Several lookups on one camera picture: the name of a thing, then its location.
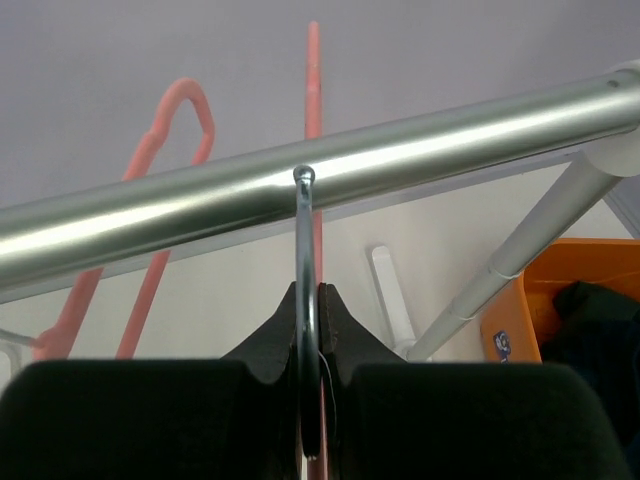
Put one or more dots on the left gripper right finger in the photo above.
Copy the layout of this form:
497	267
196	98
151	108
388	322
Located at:
392	419

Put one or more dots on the pink hanger with green shorts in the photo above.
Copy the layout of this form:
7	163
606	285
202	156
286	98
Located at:
26	230

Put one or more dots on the dark green shorts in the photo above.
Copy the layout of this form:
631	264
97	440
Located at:
598	337

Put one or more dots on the metal clothes rack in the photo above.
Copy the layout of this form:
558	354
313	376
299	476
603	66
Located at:
424	221

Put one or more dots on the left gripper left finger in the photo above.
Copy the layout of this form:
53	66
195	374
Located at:
227	418

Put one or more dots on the orange plastic basket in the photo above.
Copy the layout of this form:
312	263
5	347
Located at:
521	316

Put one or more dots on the pink hanger with navy shorts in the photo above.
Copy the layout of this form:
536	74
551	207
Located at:
308	240

